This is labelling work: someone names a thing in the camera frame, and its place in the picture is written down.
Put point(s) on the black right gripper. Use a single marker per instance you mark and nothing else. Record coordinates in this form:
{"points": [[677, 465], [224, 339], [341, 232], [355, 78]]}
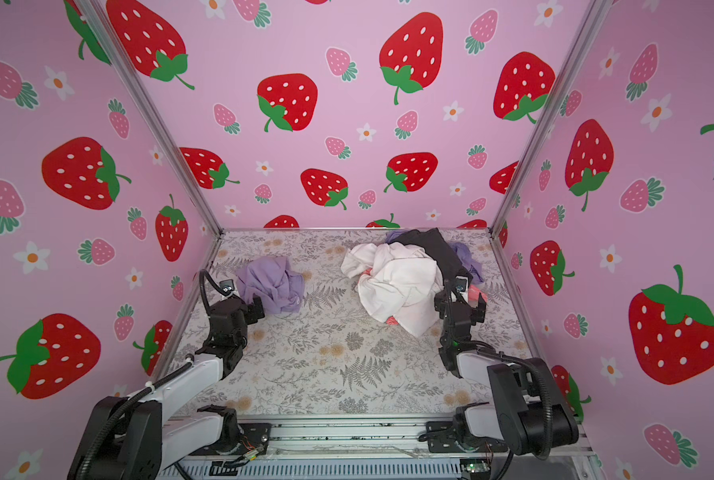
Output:
{"points": [[445, 303]]}

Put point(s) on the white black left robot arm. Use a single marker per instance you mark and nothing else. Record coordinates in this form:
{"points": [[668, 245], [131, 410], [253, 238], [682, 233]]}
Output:
{"points": [[137, 437]]}

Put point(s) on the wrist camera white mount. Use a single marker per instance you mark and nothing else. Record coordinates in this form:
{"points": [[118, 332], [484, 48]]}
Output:
{"points": [[462, 284], [227, 287]]}

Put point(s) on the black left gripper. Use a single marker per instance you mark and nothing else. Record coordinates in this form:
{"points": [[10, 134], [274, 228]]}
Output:
{"points": [[253, 308]]}

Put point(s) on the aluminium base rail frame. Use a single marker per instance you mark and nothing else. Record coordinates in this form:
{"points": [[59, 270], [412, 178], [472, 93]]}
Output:
{"points": [[375, 446]]}

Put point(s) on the aluminium corner post right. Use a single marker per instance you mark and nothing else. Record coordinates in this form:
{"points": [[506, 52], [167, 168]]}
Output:
{"points": [[589, 29]]}

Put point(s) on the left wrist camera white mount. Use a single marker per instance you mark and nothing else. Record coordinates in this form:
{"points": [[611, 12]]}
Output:
{"points": [[227, 287]]}

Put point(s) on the aluminium corner post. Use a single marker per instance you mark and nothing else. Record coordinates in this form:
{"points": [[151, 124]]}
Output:
{"points": [[95, 14], [589, 29]]}

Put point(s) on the lavender purple cloth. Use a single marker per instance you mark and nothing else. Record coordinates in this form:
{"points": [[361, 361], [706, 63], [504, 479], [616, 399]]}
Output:
{"points": [[272, 280]]}

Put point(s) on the aluminium corner post left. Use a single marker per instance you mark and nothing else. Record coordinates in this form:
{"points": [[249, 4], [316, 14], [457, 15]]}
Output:
{"points": [[95, 14]]}

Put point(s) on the dark grey cloth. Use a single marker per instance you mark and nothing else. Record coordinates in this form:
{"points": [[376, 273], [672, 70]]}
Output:
{"points": [[436, 247]]}

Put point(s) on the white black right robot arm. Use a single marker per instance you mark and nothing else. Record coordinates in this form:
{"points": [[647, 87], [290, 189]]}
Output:
{"points": [[527, 412]]}

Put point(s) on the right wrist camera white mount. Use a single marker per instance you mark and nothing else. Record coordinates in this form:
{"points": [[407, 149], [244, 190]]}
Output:
{"points": [[462, 284]]}

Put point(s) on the white cloth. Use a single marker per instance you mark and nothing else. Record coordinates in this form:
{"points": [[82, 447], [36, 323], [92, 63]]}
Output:
{"points": [[395, 281]]}

